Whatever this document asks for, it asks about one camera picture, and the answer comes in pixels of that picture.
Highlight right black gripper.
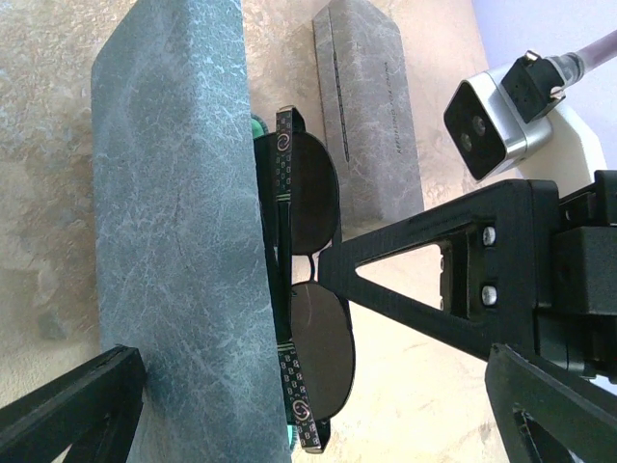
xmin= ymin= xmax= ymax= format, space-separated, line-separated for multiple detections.
xmin=535 ymin=170 xmax=616 ymax=381

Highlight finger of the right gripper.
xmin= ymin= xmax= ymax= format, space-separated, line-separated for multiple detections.
xmin=318 ymin=179 xmax=559 ymax=360

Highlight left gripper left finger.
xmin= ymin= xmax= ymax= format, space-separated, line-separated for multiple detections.
xmin=1 ymin=345 xmax=147 ymax=462

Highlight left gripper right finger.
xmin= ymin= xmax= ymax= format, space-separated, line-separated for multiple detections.
xmin=485 ymin=344 xmax=616 ymax=462

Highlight blue glasses case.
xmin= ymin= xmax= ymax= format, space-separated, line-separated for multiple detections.
xmin=91 ymin=1 xmax=290 ymax=462

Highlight grey glasses case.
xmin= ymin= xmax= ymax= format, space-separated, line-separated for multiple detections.
xmin=312 ymin=1 xmax=424 ymax=230

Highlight black sunglasses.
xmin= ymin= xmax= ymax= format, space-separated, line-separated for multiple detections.
xmin=254 ymin=105 xmax=356 ymax=454

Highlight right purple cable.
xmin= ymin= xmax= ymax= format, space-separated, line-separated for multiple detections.
xmin=561 ymin=28 xmax=617 ymax=73

